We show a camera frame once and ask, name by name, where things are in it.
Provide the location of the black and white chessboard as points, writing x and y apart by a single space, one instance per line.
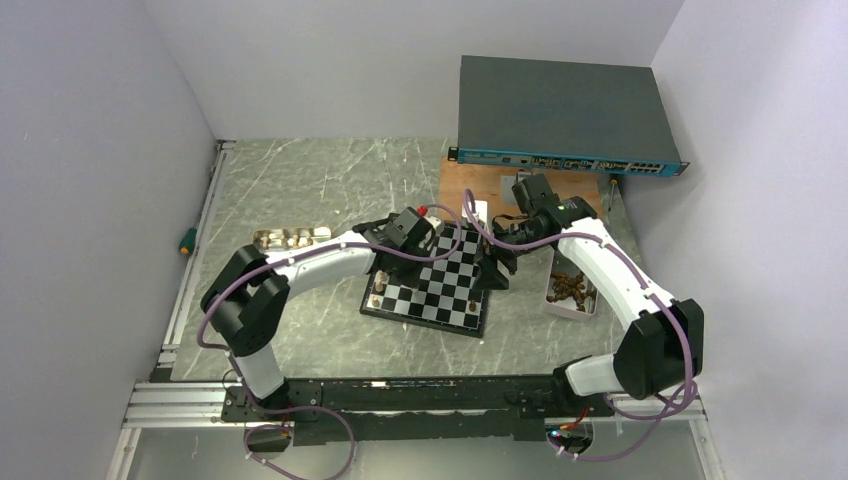
441 301

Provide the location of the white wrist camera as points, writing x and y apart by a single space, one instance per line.
434 221
480 213

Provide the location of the metal bracket with knob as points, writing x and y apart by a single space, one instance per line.
507 183

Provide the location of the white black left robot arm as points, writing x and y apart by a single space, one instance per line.
245 303

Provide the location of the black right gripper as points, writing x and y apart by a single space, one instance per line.
489 276

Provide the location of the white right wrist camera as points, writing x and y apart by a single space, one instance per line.
480 213

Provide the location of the gold metal tin tray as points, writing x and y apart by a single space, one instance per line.
284 239

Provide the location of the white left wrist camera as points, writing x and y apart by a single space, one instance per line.
434 221

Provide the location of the green orange screwdriver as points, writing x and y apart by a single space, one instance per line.
187 243

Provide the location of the wooden board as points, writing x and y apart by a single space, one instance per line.
485 184

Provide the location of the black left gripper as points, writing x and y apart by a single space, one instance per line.
411 279

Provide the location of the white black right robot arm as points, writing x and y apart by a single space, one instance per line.
663 336

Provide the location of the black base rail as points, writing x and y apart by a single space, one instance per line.
521 407

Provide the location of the aluminium frame rail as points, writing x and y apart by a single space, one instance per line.
158 402

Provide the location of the blue grey network switch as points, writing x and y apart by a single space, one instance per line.
567 116

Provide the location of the pink plastic tray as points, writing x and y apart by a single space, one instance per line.
569 292

